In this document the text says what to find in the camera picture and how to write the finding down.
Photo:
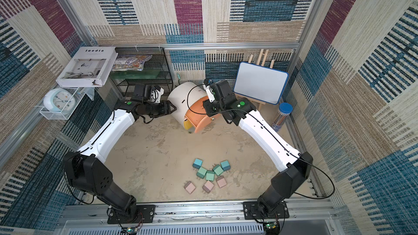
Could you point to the pink plug cube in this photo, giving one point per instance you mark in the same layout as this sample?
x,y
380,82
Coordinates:
x,y
189,187
221,181
208,186

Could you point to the white round drawer cabinet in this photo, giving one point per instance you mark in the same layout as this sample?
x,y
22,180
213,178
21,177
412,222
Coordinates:
x,y
183,97

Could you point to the blue lid pencil canister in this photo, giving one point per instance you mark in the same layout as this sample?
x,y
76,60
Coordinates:
x,y
284,110

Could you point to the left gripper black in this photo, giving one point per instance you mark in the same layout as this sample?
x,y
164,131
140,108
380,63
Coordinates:
x,y
165,109

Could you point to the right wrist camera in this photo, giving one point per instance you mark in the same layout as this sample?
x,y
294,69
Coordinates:
x,y
208,83

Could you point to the green plug cube three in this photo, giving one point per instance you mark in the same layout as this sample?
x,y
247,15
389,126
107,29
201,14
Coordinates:
x,y
210,175

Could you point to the blue plug cube three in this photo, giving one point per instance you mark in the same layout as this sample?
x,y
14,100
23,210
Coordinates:
x,y
225,165

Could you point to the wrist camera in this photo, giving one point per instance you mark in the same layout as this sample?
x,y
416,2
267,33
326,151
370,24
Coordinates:
x,y
208,83
147,93

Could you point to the pink plug cube middle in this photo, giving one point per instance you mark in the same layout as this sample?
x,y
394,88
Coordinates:
x,y
208,186

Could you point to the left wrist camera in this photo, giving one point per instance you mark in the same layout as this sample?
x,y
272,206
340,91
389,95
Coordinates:
x,y
147,93

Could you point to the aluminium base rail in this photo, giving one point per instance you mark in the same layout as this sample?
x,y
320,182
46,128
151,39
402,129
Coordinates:
x,y
295,216

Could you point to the white board on easel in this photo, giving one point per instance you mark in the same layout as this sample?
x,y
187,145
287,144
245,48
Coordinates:
x,y
260,83

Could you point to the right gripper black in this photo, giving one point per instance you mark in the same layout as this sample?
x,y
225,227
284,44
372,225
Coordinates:
x,y
211,108

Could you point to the pink plug cube right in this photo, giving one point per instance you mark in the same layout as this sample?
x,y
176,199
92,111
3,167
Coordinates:
x,y
221,181

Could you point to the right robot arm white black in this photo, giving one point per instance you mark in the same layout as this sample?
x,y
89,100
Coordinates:
x,y
294,167

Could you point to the black wire shelf rack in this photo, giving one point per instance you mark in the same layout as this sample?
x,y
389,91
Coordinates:
x,y
156,71

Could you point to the blue plug cube one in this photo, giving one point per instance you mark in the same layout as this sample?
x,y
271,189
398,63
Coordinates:
x,y
197,164

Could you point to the colourful snack bag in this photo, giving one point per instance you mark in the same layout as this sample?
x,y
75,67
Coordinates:
x,y
130,62

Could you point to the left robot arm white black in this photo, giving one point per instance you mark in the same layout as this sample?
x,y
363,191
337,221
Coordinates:
x,y
85,169

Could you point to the green plug cube one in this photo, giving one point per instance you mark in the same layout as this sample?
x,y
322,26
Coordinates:
x,y
218,170

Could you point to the white alarm clock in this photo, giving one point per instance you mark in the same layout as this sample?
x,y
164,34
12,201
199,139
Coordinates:
x,y
59,100

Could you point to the pink plug cube left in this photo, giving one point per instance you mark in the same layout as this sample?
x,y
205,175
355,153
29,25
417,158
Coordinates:
x,y
189,187

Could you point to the white magazine book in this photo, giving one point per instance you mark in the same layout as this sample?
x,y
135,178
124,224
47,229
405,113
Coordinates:
x,y
90,67

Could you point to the pink top drawer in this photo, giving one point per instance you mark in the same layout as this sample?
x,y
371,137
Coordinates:
x,y
197,116

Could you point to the yellow drawer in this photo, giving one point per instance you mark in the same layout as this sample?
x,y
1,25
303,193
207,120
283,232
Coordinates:
x,y
187,124

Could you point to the green plug cube two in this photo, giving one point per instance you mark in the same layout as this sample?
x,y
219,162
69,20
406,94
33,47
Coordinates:
x,y
201,173

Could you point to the white wire basket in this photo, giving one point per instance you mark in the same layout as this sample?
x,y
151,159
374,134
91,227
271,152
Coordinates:
x,y
79,94

